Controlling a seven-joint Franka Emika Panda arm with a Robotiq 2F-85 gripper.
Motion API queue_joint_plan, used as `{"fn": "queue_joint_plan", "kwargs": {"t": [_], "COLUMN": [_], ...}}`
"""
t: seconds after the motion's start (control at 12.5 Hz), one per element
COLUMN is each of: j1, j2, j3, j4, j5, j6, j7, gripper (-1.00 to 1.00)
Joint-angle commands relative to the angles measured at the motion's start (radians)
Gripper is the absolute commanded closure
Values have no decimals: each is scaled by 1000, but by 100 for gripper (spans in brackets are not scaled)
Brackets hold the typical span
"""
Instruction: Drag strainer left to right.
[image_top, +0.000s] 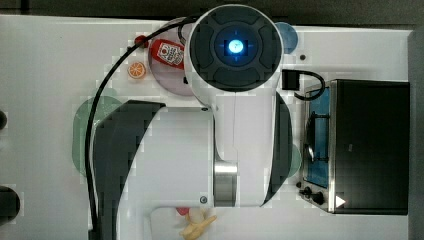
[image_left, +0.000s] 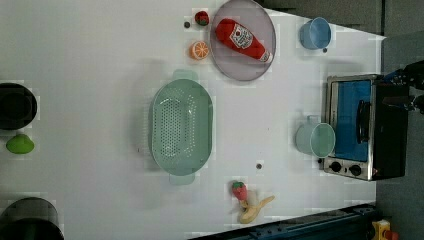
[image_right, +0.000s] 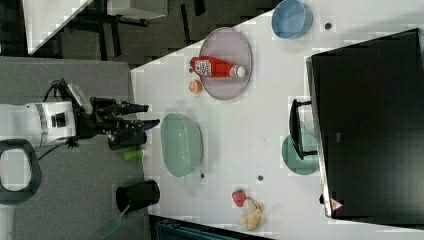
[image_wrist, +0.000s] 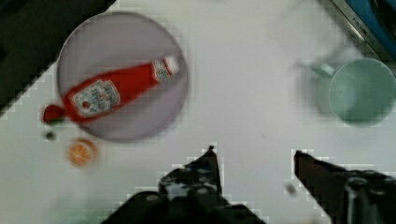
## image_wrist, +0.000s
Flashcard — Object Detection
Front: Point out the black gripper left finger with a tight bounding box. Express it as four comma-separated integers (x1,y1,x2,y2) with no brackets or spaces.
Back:
102,147,266,224

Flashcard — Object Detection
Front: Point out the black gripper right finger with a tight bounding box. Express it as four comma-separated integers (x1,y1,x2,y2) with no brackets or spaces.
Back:
293,150,395,224

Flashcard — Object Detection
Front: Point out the orange slice toy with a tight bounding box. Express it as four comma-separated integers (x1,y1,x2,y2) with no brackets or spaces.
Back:
66,138,98,167

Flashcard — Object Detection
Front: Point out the red ketchup bottle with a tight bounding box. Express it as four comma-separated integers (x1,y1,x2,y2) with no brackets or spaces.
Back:
63,56,179,123

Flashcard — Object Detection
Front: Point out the small dark table bolt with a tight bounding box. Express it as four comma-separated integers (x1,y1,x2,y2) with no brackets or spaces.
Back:
45,132,56,140

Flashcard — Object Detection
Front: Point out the red toy strawberry by plate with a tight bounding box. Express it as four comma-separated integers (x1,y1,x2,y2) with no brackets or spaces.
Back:
43,105,64,125

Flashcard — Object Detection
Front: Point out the grey round plate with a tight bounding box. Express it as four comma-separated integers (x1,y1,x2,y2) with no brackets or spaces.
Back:
56,12,189,142

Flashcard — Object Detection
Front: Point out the silver toaster oven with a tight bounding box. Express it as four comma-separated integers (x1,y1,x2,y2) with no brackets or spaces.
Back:
317,0,396,66

